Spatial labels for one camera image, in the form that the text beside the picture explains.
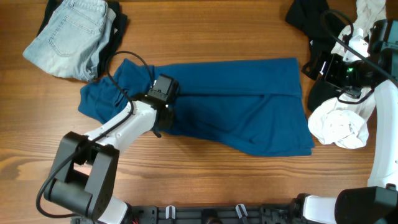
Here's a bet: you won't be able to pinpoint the black folded garment under jeans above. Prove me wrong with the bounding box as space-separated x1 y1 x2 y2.
37 0 129 78

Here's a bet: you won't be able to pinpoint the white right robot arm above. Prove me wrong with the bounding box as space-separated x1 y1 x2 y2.
300 49 397 223

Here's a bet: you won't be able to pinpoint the black crumpled garment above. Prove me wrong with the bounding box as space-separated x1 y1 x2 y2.
285 0 339 111

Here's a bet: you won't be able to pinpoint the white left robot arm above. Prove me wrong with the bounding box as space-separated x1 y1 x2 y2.
35 95 170 223

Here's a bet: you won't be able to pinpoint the light blue folded jeans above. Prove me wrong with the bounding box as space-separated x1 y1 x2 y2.
22 0 116 82

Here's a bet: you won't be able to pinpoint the dark blue polo shirt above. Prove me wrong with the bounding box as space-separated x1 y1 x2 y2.
78 58 314 157

